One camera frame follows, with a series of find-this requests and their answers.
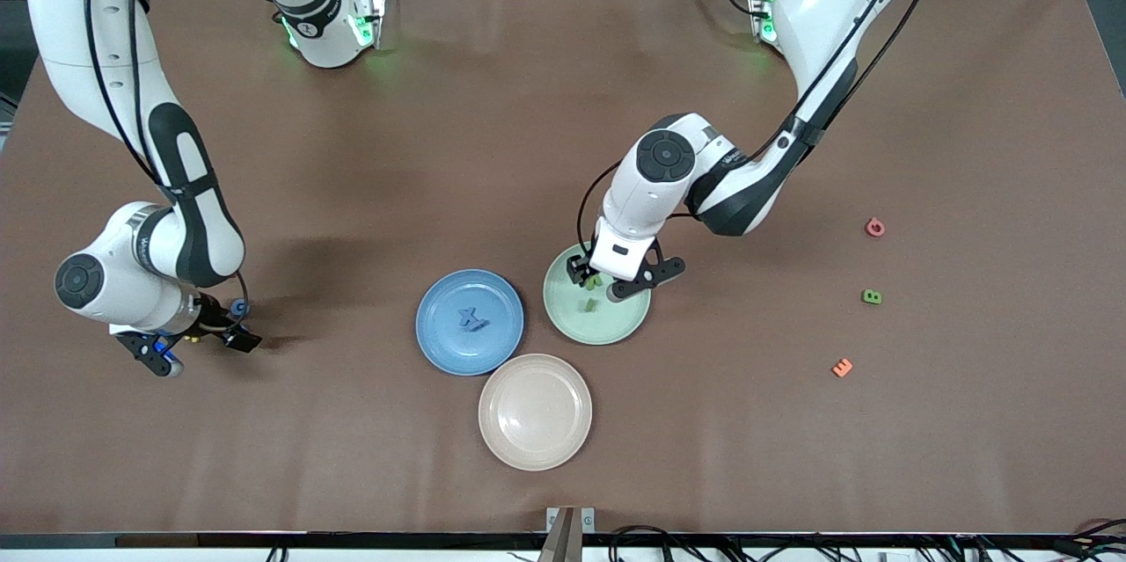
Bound green plate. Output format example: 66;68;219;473
543;241;653;346

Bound brown table cover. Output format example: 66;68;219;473
0;0;1126;536

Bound beige plate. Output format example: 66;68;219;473
479;354;593;471

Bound blue plate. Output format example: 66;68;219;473
415;269;525;376

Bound tan pole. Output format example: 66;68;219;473
537;507;574;562

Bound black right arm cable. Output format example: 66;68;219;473
84;0;250;330

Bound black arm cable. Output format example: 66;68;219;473
84;0;250;330
577;0;947;259

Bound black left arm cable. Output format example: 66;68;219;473
577;0;947;259

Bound grey metal bracket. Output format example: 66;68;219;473
545;506;596;536

